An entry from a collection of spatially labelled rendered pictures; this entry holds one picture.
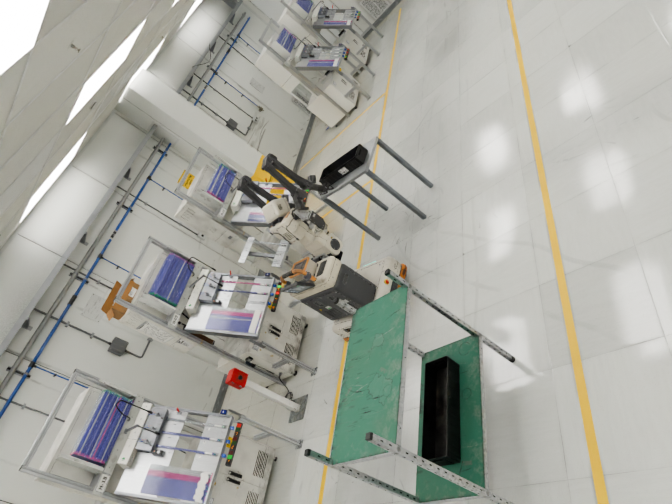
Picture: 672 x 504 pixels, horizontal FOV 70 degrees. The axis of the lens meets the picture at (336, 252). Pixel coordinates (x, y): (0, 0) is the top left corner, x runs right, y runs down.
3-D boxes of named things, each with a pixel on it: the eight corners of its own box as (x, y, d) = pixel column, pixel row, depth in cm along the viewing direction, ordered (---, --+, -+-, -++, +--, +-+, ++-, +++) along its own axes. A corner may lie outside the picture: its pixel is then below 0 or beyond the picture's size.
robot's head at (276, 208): (279, 216, 389) (272, 199, 390) (266, 224, 405) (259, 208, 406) (292, 212, 399) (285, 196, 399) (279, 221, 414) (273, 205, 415)
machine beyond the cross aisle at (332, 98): (377, 70, 845) (291, -9, 767) (372, 96, 792) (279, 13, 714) (328, 117, 932) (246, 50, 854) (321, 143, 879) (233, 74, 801)
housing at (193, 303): (213, 278, 504) (209, 269, 494) (197, 317, 472) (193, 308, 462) (206, 277, 505) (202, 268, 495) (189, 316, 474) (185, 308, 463)
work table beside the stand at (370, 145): (426, 218, 464) (365, 170, 431) (377, 240, 516) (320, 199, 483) (433, 184, 488) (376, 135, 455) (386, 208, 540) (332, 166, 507)
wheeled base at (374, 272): (395, 333, 400) (373, 319, 390) (348, 344, 447) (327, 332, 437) (410, 266, 436) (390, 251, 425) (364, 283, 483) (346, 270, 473)
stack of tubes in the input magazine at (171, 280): (195, 264, 489) (171, 251, 478) (176, 306, 456) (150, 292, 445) (189, 269, 497) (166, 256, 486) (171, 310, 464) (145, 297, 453)
